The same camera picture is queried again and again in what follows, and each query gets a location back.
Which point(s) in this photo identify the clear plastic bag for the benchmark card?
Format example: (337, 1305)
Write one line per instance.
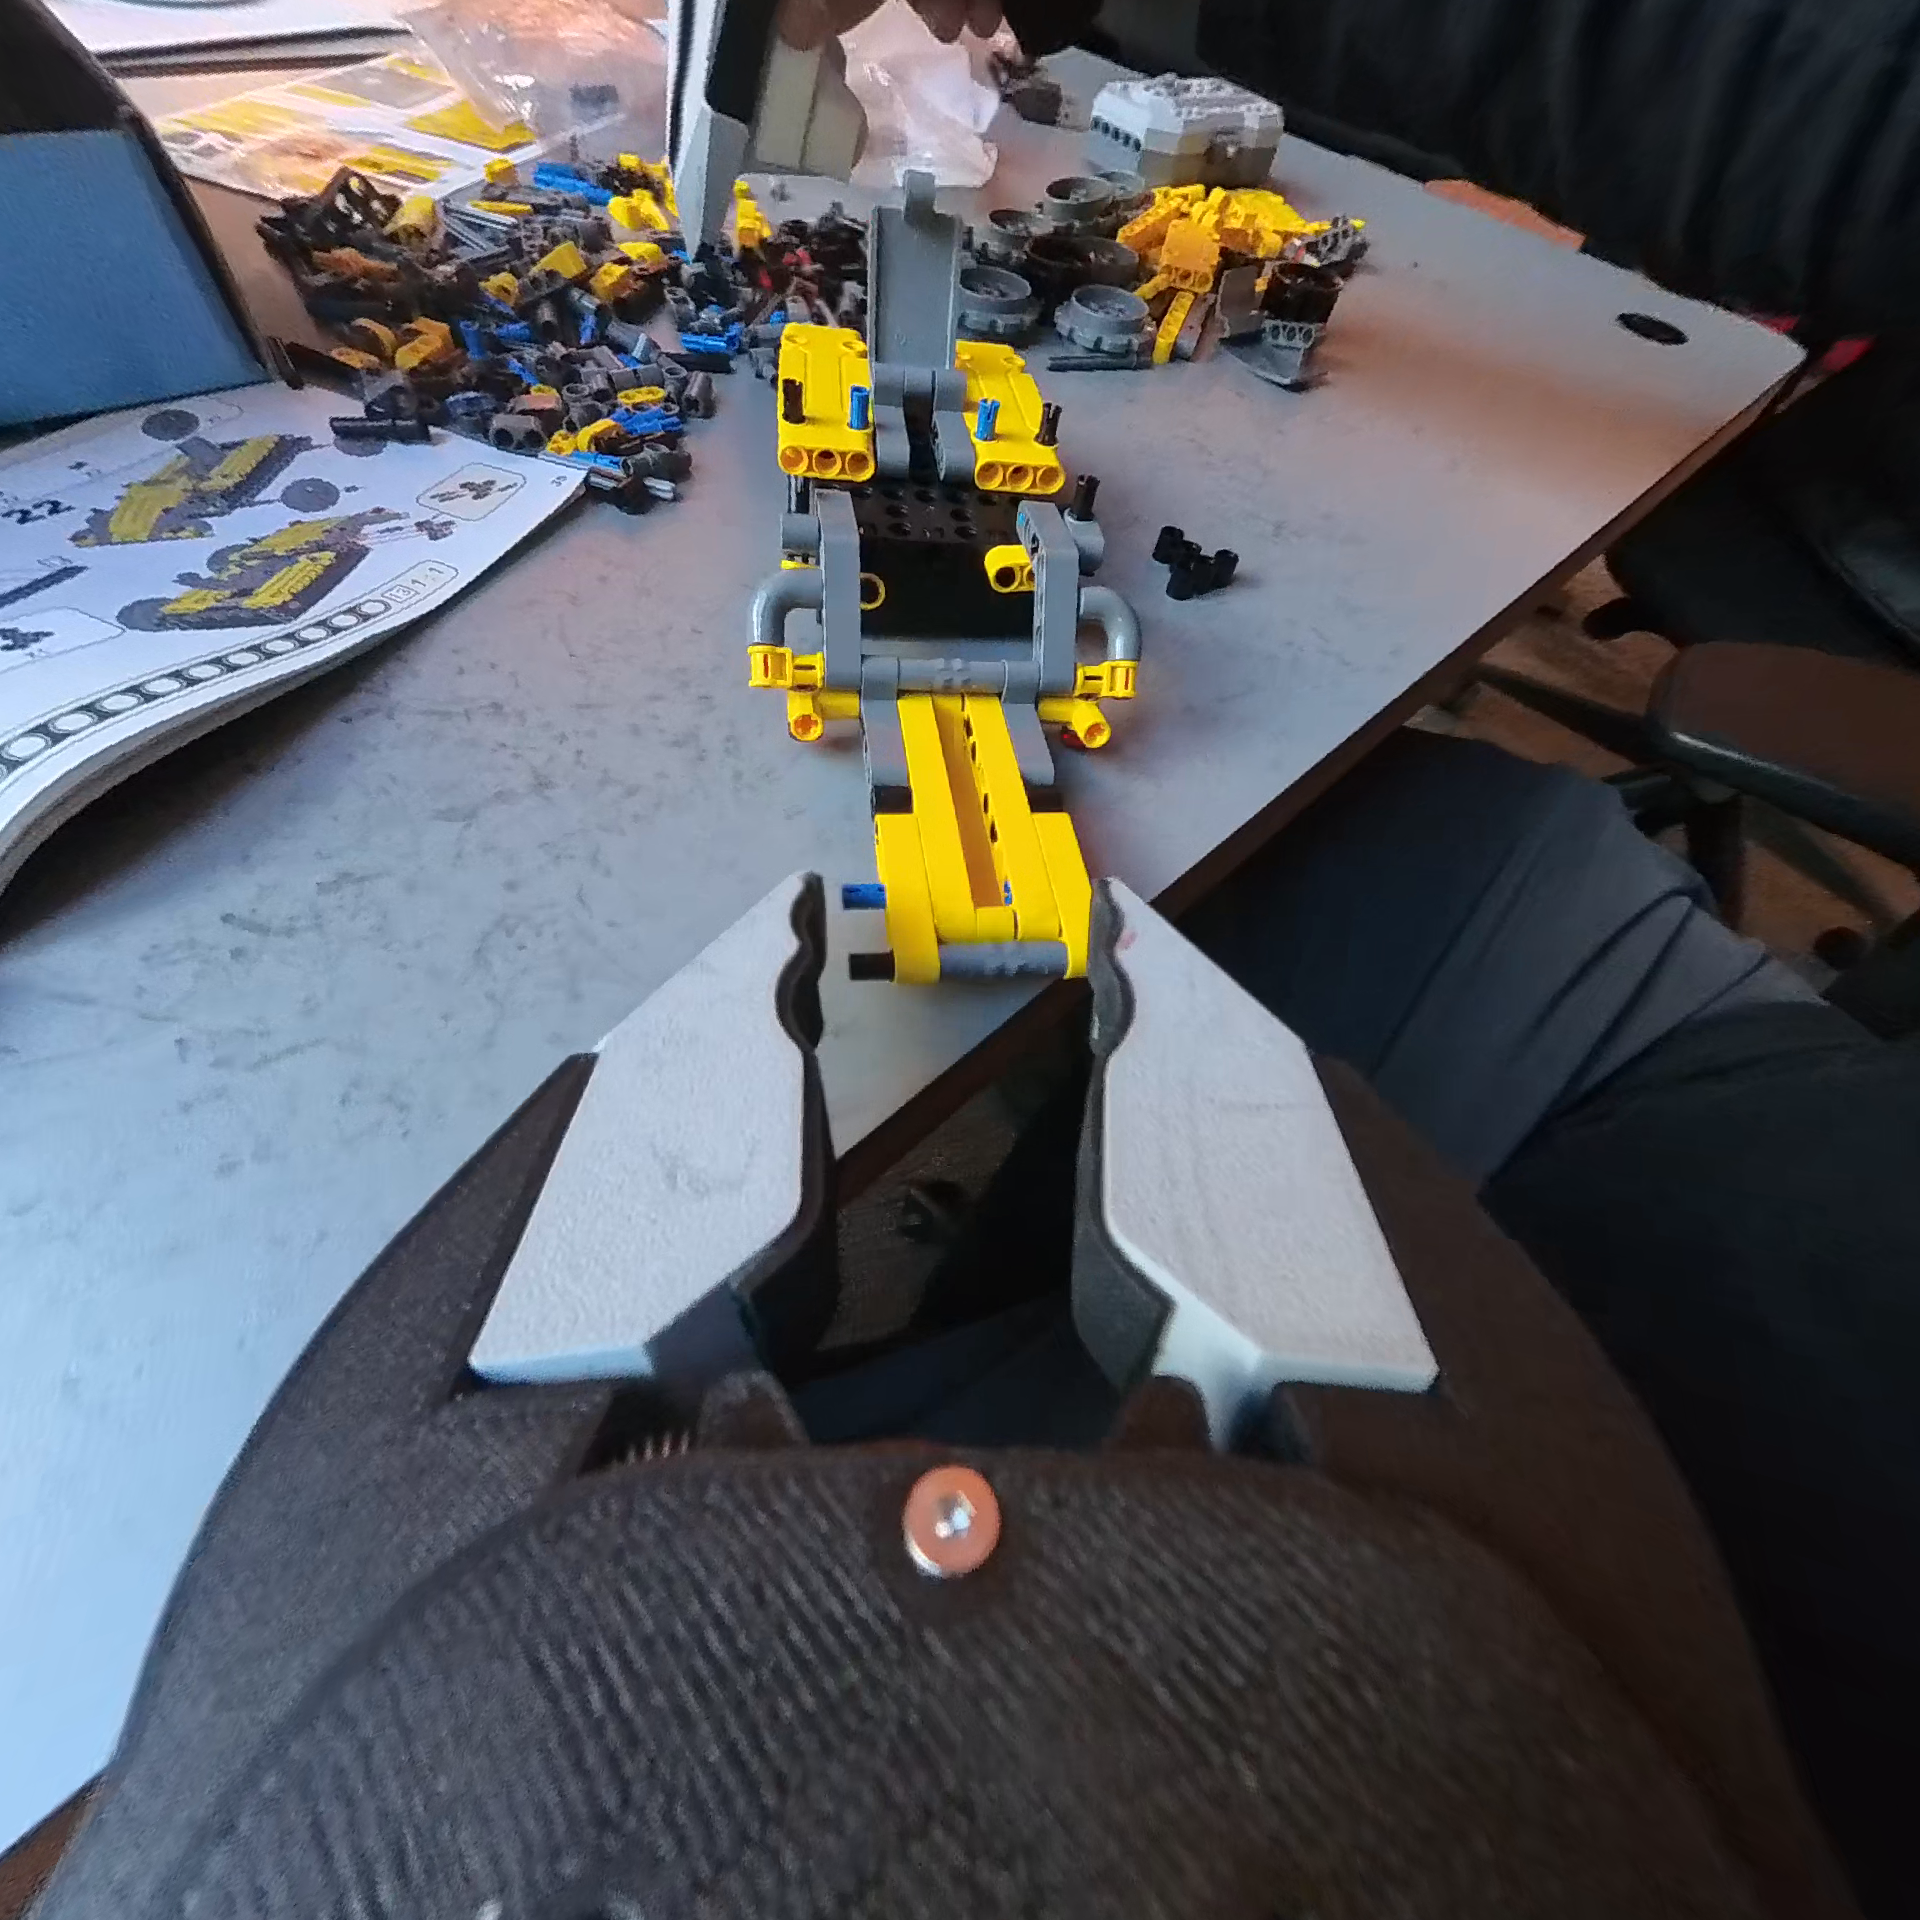
(525, 38)
(929, 104)

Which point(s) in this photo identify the grey desk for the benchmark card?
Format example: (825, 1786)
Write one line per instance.
(450, 783)

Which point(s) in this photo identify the black office chair with armrest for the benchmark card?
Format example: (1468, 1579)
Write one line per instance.
(1785, 750)

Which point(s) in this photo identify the dark blue cardboard box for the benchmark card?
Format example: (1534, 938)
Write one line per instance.
(120, 256)

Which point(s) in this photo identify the person's grey trouser legs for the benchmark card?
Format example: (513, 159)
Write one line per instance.
(1469, 931)

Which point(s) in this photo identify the grey battery box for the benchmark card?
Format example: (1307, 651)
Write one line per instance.
(1186, 129)

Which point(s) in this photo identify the white paper sheet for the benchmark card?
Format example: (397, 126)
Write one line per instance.
(225, 24)

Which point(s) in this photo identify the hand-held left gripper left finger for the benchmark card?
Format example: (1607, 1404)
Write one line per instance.
(660, 1188)

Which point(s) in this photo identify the white instruction booklet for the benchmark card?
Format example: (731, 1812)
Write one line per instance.
(225, 601)

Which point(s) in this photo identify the black connector brick piece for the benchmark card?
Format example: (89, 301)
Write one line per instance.
(1194, 563)

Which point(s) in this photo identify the person's right forearm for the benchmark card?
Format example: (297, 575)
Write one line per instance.
(1499, 123)

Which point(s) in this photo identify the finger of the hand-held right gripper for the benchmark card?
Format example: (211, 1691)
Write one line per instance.
(706, 189)
(809, 104)

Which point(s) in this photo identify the yellow toy brick vehicle model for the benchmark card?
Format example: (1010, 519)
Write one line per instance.
(958, 812)

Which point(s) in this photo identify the person's right hand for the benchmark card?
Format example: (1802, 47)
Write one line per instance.
(855, 17)

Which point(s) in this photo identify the yellow sticker sheet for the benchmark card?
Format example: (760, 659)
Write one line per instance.
(344, 129)

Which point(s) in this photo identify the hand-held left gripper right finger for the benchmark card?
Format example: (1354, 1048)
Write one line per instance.
(1245, 1202)

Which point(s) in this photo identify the pile of small brick parts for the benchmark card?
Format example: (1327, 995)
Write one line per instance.
(495, 316)

